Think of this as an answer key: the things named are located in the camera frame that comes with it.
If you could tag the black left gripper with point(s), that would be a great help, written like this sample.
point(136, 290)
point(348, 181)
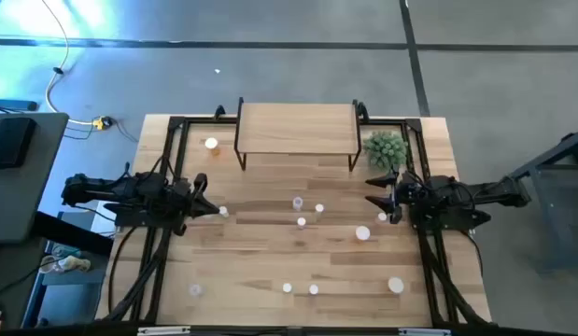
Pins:
point(186, 205)

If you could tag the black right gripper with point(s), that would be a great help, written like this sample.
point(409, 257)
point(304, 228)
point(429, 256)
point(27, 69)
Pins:
point(405, 198)

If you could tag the small yellow pill bottle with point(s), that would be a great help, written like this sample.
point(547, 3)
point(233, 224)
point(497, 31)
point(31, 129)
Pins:
point(319, 208)
point(287, 287)
point(223, 211)

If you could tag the large orange pill bottle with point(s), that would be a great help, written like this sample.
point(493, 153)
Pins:
point(395, 284)
point(211, 143)
point(362, 232)

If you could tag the small white bottle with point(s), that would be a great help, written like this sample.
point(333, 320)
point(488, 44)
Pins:
point(195, 289)

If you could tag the clear blue pill bottle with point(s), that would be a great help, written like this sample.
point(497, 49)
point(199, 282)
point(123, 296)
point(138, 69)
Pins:
point(297, 203)

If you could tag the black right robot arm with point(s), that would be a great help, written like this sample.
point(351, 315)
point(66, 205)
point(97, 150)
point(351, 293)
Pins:
point(480, 191)

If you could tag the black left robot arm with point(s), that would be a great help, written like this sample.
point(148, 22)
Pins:
point(130, 189)

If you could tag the wooden shelf with black legs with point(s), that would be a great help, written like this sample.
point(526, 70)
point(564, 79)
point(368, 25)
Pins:
point(298, 128)

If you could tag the green potted plant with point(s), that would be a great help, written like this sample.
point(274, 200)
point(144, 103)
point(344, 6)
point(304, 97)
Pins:
point(385, 149)

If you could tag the yellow power plug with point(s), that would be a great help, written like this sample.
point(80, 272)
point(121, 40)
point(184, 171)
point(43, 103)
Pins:
point(101, 122)

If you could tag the black desk beam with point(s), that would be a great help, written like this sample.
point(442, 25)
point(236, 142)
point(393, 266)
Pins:
point(69, 233)

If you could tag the beige cloth bundle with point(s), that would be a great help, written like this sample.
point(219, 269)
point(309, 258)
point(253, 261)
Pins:
point(76, 263)

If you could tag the grey-blue storage cart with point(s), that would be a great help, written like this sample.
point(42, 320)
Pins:
point(74, 303)

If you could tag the blue-grey metal cart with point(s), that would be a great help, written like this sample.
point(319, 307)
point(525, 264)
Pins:
point(546, 219)

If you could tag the beige tape roll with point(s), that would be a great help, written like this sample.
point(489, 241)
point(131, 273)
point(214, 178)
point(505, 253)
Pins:
point(48, 264)

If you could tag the grey desk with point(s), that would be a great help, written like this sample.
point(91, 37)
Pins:
point(36, 186)

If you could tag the black rectangular desk device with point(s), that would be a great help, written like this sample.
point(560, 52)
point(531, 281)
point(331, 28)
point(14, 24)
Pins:
point(10, 142)

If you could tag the dark blue flat bar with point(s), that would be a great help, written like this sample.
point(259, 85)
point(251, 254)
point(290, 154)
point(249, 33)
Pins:
point(13, 105)

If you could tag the black frame clamp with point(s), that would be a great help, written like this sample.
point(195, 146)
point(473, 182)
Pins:
point(218, 112)
point(362, 109)

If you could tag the silver aluminium bracket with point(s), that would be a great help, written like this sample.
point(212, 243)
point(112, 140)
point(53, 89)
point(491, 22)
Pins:
point(425, 331)
point(163, 331)

